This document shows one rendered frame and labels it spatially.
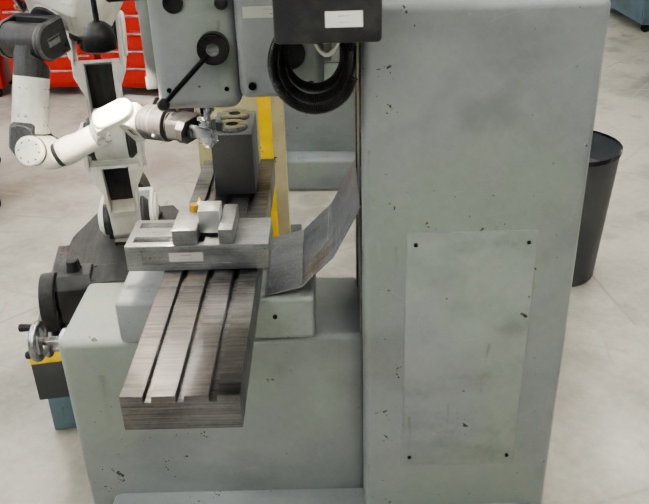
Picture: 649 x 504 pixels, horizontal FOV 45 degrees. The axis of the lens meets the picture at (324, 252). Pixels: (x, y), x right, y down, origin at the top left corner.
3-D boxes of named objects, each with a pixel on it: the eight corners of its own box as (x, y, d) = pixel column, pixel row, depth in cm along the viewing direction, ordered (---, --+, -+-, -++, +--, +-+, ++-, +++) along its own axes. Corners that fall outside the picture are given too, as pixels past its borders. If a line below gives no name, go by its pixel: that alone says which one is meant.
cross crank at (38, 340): (19, 371, 218) (10, 335, 212) (33, 346, 228) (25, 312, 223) (76, 369, 218) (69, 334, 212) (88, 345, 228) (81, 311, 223)
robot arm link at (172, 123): (179, 117, 185) (138, 112, 190) (184, 155, 190) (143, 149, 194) (207, 102, 195) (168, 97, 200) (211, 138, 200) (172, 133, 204)
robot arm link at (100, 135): (132, 112, 193) (85, 135, 195) (150, 130, 201) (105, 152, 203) (126, 92, 196) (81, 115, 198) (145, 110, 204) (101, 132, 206)
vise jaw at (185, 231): (172, 245, 189) (170, 230, 187) (182, 218, 202) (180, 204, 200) (197, 245, 189) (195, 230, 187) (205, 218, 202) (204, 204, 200)
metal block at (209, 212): (199, 233, 192) (197, 211, 189) (203, 222, 198) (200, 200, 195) (220, 232, 192) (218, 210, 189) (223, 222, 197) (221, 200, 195)
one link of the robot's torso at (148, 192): (105, 219, 294) (100, 186, 287) (159, 213, 296) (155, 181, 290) (101, 243, 276) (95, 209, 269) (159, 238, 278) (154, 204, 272)
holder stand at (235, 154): (215, 195, 232) (208, 131, 223) (222, 168, 252) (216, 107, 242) (256, 194, 232) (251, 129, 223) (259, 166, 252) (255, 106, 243)
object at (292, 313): (120, 344, 200) (112, 304, 194) (146, 277, 231) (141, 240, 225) (315, 339, 199) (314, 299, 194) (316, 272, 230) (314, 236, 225)
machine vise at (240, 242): (127, 272, 192) (121, 231, 187) (140, 244, 205) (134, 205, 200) (270, 268, 192) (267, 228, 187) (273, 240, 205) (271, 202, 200)
